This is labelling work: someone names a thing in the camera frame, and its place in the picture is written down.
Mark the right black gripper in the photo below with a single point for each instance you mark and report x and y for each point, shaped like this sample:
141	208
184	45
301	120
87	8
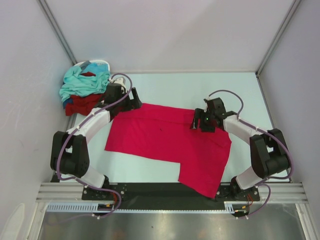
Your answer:
199	114

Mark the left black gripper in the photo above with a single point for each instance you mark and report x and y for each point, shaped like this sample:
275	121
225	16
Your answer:
132	104

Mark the pink red t shirt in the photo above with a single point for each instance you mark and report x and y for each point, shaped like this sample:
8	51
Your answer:
163	133

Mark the white laundry basket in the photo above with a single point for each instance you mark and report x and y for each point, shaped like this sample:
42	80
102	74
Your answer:
94	66

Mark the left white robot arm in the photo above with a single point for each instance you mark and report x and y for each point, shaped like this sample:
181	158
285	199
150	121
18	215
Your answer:
70	152

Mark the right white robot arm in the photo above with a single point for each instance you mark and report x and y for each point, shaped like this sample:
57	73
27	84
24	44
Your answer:
269	154

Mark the teal t shirt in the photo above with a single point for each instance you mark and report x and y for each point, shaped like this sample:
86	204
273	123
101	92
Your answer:
79	84

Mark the dark red t shirt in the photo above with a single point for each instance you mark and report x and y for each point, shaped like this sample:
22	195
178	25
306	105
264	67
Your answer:
82	105

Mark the navy blue t shirt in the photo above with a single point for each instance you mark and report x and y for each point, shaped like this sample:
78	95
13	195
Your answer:
66	102

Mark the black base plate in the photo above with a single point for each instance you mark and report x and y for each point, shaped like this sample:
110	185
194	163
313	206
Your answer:
179	197

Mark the right slotted cable duct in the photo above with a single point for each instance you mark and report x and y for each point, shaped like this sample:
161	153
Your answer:
237	206

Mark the slotted cable duct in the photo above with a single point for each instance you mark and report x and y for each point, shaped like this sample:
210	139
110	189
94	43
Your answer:
68	207
237	206

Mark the aluminium front rail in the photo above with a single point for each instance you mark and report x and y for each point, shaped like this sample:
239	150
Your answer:
281	192

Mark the left slotted cable duct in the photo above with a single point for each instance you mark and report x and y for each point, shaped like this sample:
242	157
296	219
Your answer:
68	207

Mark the left aluminium corner post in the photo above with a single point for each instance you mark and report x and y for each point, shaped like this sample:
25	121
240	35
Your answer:
49	15

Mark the aluminium corner post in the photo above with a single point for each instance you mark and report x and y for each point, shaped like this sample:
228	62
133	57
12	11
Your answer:
49	15
278	35

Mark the right aluminium corner post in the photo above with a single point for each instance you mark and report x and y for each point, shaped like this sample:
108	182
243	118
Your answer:
278	35

